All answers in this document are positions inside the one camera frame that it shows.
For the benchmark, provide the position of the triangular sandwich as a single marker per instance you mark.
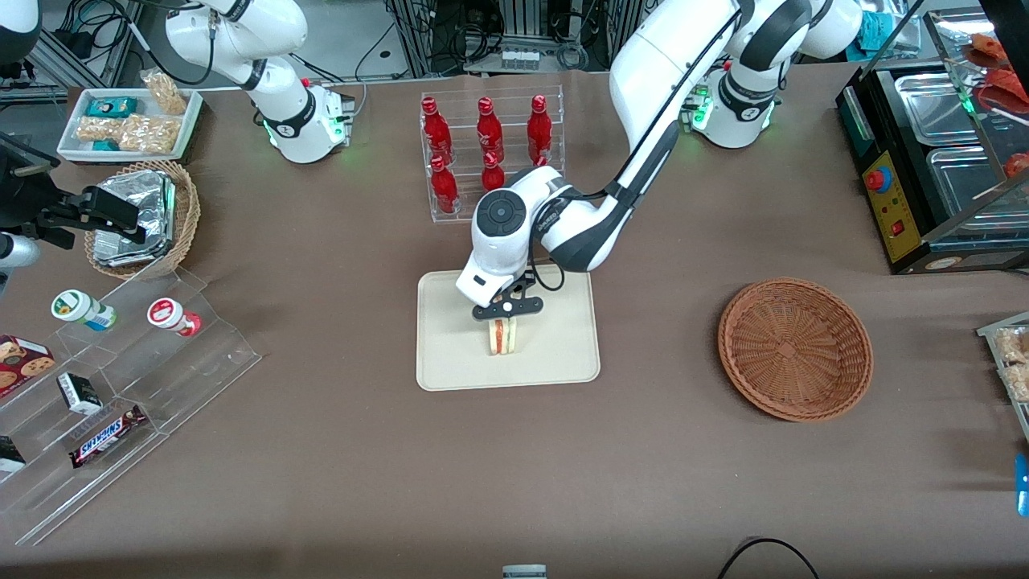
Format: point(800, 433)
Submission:
point(504, 338)

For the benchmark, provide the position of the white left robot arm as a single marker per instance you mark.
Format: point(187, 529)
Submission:
point(667, 56)

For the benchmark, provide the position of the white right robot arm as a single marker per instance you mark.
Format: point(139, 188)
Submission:
point(283, 112)

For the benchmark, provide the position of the beige rectangular serving tray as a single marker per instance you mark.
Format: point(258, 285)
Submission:
point(563, 354)

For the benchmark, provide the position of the light wicker basket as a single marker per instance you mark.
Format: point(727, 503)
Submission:
point(186, 211)

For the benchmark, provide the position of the white rectangular snack tray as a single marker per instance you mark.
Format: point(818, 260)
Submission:
point(193, 121)

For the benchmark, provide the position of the brown round wicker basket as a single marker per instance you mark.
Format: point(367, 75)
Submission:
point(792, 350)

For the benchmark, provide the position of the grey tray with snacks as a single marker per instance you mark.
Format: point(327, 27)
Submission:
point(990, 330)

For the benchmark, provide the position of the foil wrapped food packets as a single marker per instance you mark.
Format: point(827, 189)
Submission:
point(153, 201)

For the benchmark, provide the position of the small teal packet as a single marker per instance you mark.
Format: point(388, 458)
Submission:
point(106, 145)

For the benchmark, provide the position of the large clear bag of crackers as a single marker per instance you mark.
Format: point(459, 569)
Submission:
point(151, 133)

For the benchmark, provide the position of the green capped yogurt bottle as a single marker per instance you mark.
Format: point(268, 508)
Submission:
point(80, 309)

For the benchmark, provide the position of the red capped yogurt bottle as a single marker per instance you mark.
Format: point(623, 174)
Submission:
point(172, 315)

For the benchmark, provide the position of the teal snack box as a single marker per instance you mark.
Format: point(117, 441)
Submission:
point(111, 107)

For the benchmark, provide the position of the clear bag of puffed snacks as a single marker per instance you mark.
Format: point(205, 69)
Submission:
point(166, 92)

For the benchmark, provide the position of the red cookie box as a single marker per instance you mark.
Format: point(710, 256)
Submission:
point(20, 362)

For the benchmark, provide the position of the clear acrylic stepped shelf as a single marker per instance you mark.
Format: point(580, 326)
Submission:
point(185, 378)

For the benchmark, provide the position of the small black white carton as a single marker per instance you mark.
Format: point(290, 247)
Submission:
point(79, 392)

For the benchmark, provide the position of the clear acrylic bottle rack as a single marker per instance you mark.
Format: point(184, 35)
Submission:
point(465, 121)

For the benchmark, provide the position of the snickers chocolate bar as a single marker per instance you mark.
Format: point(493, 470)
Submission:
point(106, 436)

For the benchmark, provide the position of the black snack packet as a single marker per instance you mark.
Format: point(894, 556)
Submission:
point(10, 455)

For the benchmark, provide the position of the grey device edge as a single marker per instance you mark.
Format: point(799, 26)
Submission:
point(524, 572)

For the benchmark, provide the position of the aluminium equipment rack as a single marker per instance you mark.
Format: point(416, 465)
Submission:
point(514, 24)

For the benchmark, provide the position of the black food warmer cabinet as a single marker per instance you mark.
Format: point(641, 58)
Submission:
point(900, 241)

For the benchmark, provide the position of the teal cloth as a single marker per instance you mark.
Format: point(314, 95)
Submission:
point(878, 32)

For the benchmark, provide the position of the steel warmer pan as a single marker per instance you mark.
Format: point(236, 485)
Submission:
point(932, 108)

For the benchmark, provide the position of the clear bag of pastry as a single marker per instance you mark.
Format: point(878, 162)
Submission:
point(1013, 346)
point(1018, 383)

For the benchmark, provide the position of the blue plastic object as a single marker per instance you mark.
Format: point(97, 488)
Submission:
point(1022, 486)

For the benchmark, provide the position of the orange fried food pieces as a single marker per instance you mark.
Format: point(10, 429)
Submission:
point(990, 55)

